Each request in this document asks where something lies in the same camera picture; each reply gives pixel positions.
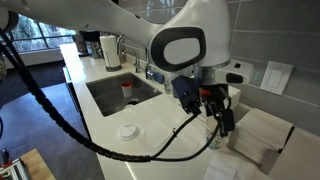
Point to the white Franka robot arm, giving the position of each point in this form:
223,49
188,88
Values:
100,13

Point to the blue sponge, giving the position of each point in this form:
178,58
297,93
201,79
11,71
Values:
158,77

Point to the aluminium rail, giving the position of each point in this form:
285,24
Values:
13,171

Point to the paper towel stack in holder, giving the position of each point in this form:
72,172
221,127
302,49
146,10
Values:
260,136

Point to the window with grey frame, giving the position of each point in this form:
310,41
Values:
33,38

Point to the small chrome faucet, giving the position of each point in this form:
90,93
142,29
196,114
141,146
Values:
137,65

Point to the dark countertop appliance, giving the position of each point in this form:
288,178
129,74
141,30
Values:
88,45

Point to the clear soap dispenser bottle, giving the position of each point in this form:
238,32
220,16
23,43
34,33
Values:
168,86

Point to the dark wood base cabinet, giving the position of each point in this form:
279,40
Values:
78,100

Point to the patterned white paper cup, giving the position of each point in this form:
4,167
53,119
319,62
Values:
213,141

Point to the light wooden table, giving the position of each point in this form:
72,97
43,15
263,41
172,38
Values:
38,166

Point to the white wall switch plate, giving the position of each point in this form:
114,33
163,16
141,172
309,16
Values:
276,78

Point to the flat white paper napkin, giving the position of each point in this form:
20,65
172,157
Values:
218,166

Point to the white plastic cup lid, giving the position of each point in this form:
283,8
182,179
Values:
128,131

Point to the tall chrome gooseneck faucet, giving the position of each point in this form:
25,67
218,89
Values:
119,43

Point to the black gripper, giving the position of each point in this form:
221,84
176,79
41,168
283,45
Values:
215,96

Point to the white cup with red rim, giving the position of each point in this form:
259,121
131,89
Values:
126,90

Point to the stainless steel sink basin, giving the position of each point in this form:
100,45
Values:
106,96

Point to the dark wrist camera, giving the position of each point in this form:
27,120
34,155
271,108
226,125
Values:
186,95

